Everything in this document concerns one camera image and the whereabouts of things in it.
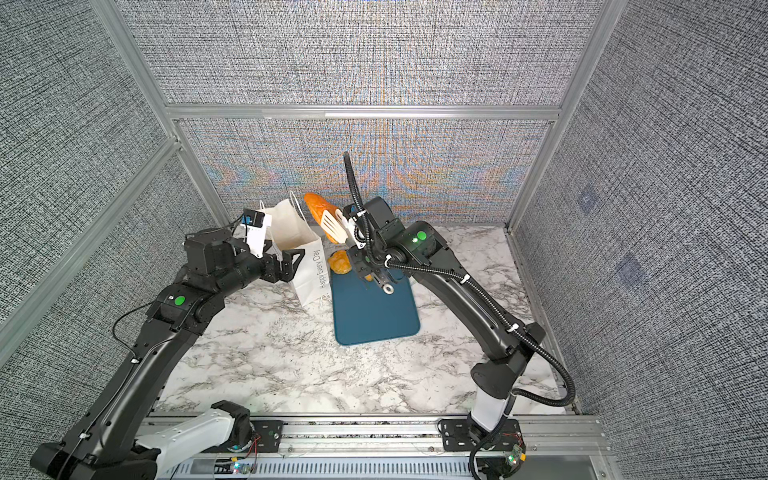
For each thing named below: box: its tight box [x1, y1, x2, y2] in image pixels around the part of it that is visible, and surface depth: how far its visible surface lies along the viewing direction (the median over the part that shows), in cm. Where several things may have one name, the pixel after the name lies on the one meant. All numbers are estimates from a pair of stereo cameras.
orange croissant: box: [304, 192, 339, 243], surface depth 73 cm
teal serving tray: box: [331, 272, 420, 345], surface depth 97 cm
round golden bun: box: [329, 250, 352, 275], surface depth 105 cm
